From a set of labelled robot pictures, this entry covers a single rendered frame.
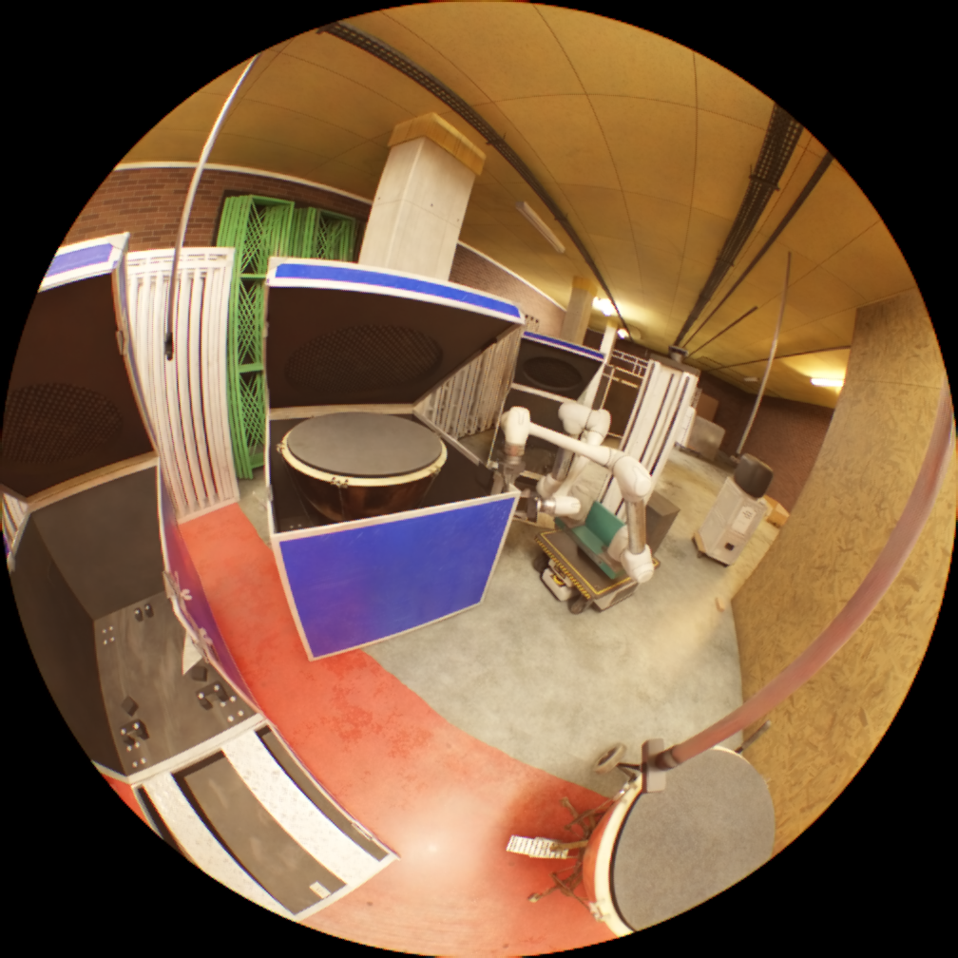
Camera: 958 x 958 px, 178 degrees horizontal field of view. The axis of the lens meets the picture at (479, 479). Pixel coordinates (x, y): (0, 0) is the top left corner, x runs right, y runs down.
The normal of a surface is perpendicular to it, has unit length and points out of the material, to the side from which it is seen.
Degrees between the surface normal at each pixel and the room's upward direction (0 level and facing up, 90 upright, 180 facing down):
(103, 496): 90
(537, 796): 0
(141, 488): 90
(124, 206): 90
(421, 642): 0
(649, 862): 0
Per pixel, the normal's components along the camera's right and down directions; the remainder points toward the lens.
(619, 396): -0.04, 0.45
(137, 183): 0.83, 0.40
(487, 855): 0.22, -0.87
